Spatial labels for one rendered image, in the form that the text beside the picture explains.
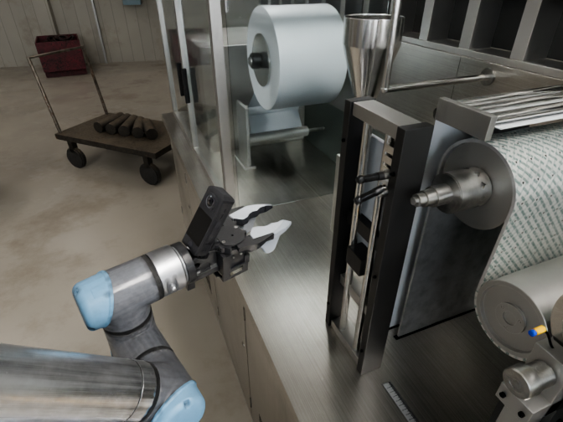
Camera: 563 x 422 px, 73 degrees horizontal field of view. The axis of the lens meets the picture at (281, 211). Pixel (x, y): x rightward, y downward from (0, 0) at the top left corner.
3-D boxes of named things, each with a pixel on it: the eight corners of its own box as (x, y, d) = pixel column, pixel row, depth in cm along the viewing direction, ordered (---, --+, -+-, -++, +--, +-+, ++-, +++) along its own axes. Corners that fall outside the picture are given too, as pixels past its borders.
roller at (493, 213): (434, 203, 69) (452, 129, 61) (533, 178, 77) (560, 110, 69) (498, 247, 58) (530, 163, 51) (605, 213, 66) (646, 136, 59)
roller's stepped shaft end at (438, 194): (404, 205, 58) (407, 187, 56) (435, 198, 60) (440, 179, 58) (417, 216, 55) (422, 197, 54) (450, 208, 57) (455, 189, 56)
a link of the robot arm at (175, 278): (140, 244, 60) (163, 277, 55) (167, 234, 62) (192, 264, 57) (147, 276, 64) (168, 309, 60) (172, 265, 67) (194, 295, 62)
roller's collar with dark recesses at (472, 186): (426, 201, 62) (435, 166, 59) (455, 194, 64) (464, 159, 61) (455, 222, 57) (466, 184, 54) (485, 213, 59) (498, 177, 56)
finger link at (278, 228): (287, 239, 74) (243, 252, 70) (291, 216, 70) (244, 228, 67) (295, 250, 72) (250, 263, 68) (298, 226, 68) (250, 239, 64)
